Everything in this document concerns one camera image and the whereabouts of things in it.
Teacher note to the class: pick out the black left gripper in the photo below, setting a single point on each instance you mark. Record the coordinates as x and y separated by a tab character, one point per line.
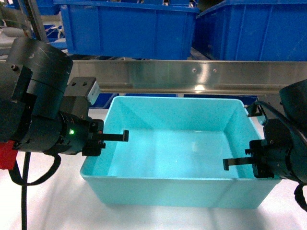
77	136

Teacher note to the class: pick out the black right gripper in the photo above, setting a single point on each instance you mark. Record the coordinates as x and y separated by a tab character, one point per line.
272	154

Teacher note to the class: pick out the light teal plastic bin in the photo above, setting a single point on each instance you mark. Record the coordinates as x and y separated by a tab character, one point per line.
180	192

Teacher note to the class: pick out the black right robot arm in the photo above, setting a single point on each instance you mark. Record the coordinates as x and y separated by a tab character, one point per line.
295	105

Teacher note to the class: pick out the large blue plastic bin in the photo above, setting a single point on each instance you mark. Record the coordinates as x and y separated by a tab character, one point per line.
125	29

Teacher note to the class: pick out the blue bin at right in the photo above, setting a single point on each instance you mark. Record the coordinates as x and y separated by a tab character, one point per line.
253	30

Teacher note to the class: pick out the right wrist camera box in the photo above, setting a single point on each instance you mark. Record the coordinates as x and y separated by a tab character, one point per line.
254	110

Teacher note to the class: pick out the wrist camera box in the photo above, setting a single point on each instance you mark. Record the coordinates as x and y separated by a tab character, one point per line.
254	110
86	87

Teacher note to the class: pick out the steel shelf rail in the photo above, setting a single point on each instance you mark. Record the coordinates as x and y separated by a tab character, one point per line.
191	76

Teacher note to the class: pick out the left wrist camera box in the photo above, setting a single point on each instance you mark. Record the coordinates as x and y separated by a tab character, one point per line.
86	87

